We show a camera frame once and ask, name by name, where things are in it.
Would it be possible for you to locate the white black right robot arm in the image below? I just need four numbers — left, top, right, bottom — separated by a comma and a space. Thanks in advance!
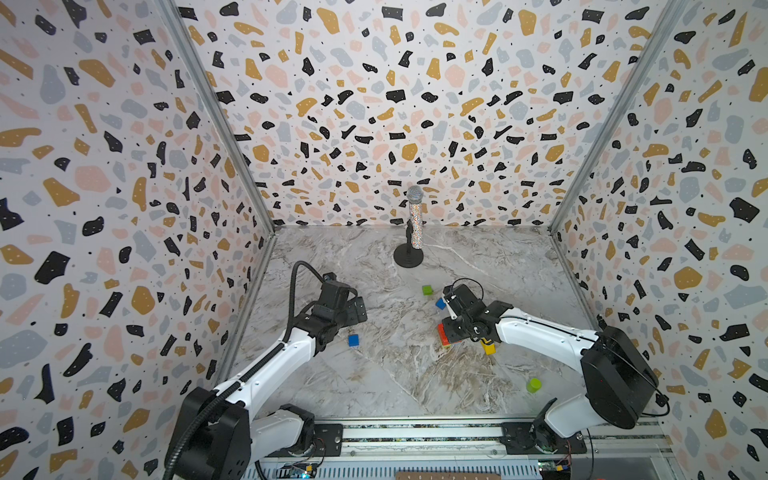
441, 280, 659, 448

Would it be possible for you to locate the black round microphone stand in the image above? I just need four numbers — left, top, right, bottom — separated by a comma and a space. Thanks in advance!
393, 220, 424, 268

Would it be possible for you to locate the right corner aluminium post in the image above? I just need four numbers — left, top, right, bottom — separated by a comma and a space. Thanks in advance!
548, 0, 686, 239

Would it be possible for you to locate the yellow rectangular wood block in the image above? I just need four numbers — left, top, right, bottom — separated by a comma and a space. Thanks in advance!
481, 339, 496, 355

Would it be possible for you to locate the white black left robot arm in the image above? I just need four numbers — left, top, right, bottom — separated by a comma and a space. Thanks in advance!
163, 279, 367, 479

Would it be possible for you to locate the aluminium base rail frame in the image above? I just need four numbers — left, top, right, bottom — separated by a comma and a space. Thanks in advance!
164, 413, 676, 480

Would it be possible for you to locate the lime green wood cylinder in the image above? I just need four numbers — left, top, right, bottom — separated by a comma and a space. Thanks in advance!
526, 378, 542, 394

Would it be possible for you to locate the left corner aluminium post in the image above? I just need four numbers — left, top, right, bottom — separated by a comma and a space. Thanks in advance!
155, 0, 275, 238

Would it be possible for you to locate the corner aluminium post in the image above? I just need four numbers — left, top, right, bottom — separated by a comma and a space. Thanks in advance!
548, 0, 686, 239
155, 0, 275, 238

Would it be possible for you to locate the black corrugated cable conduit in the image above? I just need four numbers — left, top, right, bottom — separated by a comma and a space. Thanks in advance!
160, 260, 328, 480

